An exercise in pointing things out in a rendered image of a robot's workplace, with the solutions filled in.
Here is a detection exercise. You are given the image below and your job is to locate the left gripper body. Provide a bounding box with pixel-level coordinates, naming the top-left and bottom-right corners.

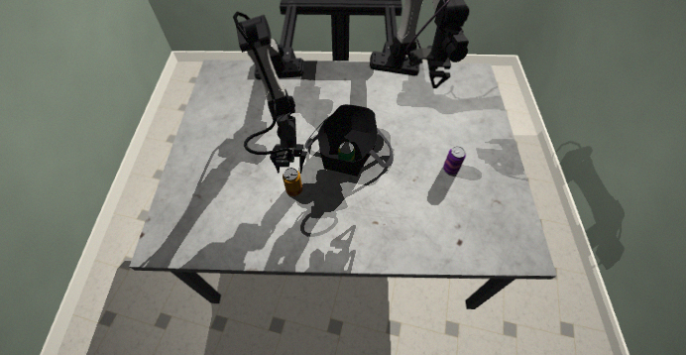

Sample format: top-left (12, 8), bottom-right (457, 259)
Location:
top-left (409, 41), bottom-right (451, 76)

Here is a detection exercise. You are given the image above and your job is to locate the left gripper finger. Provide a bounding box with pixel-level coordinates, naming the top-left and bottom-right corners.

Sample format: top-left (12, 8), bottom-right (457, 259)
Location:
top-left (429, 72), bottom-right (451, 88)

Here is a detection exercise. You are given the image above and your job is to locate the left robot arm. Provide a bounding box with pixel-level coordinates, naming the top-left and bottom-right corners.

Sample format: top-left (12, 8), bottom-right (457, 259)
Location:
top-left (372, 0), bottom-right (469, 72)

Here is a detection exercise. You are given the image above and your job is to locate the orange drink can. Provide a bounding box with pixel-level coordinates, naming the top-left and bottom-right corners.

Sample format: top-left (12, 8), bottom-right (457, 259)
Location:
top-left (283, 168), bottom-right (302, 196)

